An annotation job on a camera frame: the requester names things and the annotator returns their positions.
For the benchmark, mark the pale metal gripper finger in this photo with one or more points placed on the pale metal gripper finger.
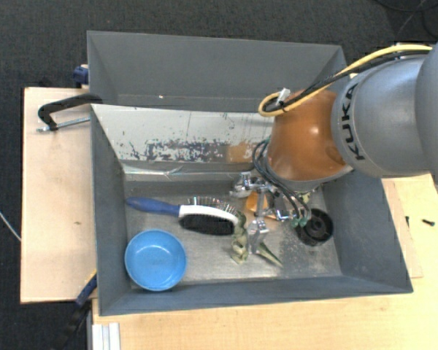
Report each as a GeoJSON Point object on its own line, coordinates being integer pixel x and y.
{"type": "Point", "coordinates": [257, 237]}
{"type": "Point", "coordinates": [240, 244]}

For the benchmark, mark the small black screw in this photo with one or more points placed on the small black screw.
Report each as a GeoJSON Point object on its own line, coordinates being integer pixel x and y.
{"type": "Point", "coordinates": [429, 223]}

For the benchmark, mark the black cylinder on white bracket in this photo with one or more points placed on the black cylinder on white bracket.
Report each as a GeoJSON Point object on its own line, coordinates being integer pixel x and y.
{"type": "Point", "coordinates": [315, 228]}

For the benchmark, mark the blue bowl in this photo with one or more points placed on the blue bowl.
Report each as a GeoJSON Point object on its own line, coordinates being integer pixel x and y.
{"type": "Point", "coordinates": [155, 260]}

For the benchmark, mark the blue and white brush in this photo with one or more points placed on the blue and white brush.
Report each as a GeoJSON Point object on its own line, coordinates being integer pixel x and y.
{"type": "Point", "coordinates": [204, 222]}

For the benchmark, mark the orange round object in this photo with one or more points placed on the orange round object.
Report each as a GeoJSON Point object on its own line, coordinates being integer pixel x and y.
{"type": "Point", "coordinates": [252, 203]}

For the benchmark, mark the grey metal bin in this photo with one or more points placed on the grey metal bin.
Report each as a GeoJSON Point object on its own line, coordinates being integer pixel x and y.
{"type": "Point", "coordinates": [204, 68]}

